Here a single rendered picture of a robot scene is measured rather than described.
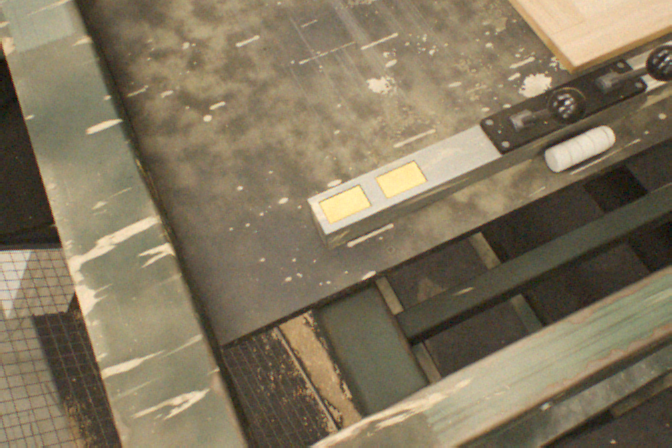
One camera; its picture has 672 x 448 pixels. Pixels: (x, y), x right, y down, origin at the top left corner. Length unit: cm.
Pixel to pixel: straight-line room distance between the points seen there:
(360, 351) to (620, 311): 27
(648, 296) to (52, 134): 64
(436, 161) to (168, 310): 34
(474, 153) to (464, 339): 193
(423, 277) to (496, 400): 211
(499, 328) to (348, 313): 183
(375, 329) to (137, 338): 26
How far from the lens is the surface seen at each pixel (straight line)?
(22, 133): 134
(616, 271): 235
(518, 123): 80
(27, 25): 93
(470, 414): 67
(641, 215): 91
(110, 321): 68
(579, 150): 83
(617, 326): 72
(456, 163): 78
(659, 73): 77
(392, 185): 76
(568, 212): 241
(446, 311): 80
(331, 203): 75
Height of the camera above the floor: 213
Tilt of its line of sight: 43 degrees down
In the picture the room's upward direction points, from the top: 89 degrees counter-clockwise
